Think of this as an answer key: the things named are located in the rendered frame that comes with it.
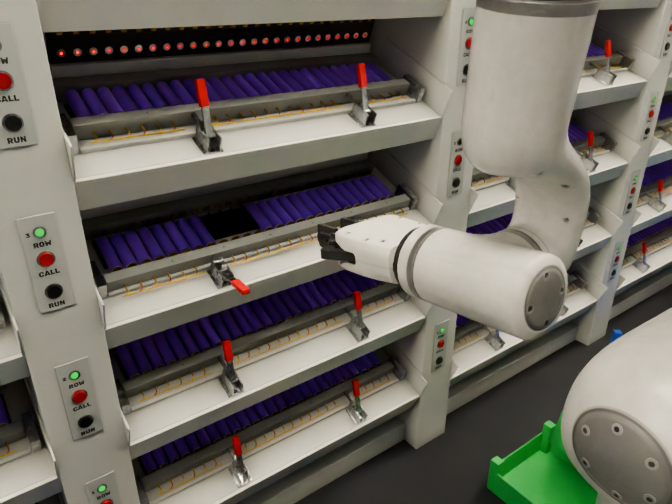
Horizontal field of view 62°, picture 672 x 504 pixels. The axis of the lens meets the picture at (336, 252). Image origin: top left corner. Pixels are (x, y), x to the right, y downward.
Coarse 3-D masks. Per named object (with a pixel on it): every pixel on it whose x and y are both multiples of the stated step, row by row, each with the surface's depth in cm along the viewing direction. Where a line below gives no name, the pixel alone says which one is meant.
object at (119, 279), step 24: (336, 216) 98; (360, 216) 100; (240, 240) 88; (264, 240) 89; (288, 240) 92; (312, 240) 94; (144, 264) 80; (168, 264) 81; (192, 264) 84; (120, 288) 78
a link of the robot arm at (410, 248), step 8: (416, 232) 61; (424, 232) 60; (432, 232) 60; (408, 240) 61; (416, 240) 60; (424, 240) 59; (408, 248) 60; (416, 248) 59; (400, 256) 61; (408, 256) 60; (400, 264) 61; (408, 264) 60; (400, 272) 61; (408, 272) 60; (400, 280) 61; (408, 280) 60; (408, 288) 61; (416, 296) 62
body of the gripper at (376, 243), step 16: (352, 224) 70; (368, 224) 69; (384, 224) 69; (400, 224) 68; (416, 224) 68; (336, 240) 68; (352, 240) 65; (368, 240) 64; (384, 240) 64; (400, 240) 63; (368, 256) 64; (384, 256) 62; (368, 272) 65; (384, 272) 63
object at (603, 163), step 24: (576, 120) 149; (600, 120) 147; (576, 144) 139; (600, 144) 145; (624, 144) 143; (600, 168) 138; (624, 168) 145; (480, 192) 118; (504, 192) 120; (480, 216) 115
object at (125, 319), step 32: (352, 160) 111; (384, 160) 113; (192, 192) 92; (416, 192) 107; (96, 256) 82; (256, 256) 90; (288, 256) 91; (320, 256) 93; (96, 288) 72; (160, 288) 81; (192, 288) 82; (224, 288) 84; (256, 288) 87; (128, 320) 76; (160, 320) 79; (192, 320) 83
